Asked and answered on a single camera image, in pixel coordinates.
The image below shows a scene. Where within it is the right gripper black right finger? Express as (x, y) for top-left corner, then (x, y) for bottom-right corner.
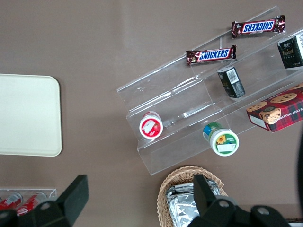
(187, 174), (237, 227)

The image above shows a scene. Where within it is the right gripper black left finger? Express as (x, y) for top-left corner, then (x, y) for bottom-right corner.
(30, 175), (89, 227)

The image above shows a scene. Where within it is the light wicker basket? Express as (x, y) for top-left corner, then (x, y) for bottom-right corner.
(157, 165), (229, 227)

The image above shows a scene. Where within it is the cream plastic tray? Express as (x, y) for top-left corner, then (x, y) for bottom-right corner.
(0, 73), (62, 157)

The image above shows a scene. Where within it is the clear acrylic bottle rack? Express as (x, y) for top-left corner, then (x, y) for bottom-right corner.
(0, 188), (58, 213)

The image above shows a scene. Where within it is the foil wrapped pack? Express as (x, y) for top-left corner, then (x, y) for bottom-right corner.
(168, 195), (202, 227)
(165, 178), (225, 227)

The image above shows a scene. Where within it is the green lid sunflower cup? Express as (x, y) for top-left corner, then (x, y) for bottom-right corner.
(202, 122), (240, 157)

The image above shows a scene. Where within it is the red lid yogurt cup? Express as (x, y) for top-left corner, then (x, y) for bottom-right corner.
(139, 111), (164, 140)

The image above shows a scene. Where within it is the clear acrylic stepped display stand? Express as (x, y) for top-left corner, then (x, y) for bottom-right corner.
(116, 5), (303, 175)

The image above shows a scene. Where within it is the red plaid cookie box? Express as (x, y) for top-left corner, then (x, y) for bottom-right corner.
(245, 82), (303, 133)

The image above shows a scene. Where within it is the small black carton box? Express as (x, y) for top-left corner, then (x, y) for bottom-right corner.
(217, 66), (246, 99)
(276, 29), (303, 70)

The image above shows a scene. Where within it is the Snickers chocolate bar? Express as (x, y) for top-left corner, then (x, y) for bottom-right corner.
(185, 44), (237, 66)
(231, 15), (287, 39)

